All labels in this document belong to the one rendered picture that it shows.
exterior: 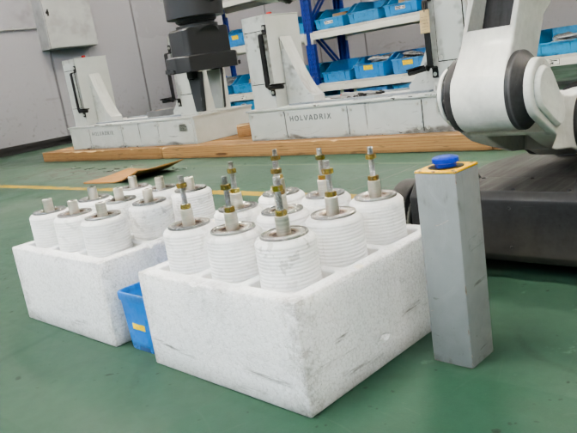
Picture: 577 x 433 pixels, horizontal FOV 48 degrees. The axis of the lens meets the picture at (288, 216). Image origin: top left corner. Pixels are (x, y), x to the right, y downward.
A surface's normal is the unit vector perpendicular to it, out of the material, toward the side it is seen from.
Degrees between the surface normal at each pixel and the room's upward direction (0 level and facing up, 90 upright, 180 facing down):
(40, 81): 90
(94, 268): 90
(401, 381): 0
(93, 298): 90
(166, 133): 90
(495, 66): 49
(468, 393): 0
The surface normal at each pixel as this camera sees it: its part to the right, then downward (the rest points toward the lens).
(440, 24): -0.66, 0.26
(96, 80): 0.63, -0.32
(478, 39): -0.65, -0.22
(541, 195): -0.58, -0.48
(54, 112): 0.74, 0.04
